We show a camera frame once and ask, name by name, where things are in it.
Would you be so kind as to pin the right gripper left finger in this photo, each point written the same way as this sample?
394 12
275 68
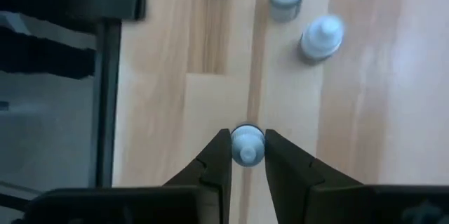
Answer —
219 171

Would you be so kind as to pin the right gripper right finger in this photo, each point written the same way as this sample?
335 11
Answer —
287 178

